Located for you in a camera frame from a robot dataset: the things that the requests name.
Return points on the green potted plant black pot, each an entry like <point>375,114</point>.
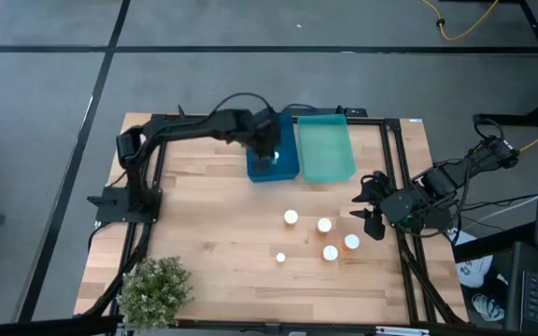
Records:
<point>154,291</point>

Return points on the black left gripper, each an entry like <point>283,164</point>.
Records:
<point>266,130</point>

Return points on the teal plastic bin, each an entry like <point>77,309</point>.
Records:
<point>325,149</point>

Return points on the orange pill bottle white cap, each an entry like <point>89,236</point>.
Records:
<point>324,225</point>
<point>351,241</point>

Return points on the blue plastic bin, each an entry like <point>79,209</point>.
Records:
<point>288,163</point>

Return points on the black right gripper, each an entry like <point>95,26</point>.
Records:
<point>402,205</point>

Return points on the black metal table frame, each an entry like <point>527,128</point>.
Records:
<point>385,154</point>

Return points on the grey patterned sneaker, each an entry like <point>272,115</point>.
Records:
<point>488,308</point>

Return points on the white printed bag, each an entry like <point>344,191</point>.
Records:
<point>474,273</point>

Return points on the black power strip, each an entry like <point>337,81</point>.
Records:
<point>344,112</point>

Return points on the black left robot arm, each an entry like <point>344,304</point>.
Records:
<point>189,126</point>

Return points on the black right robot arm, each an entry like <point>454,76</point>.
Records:
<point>442,179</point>

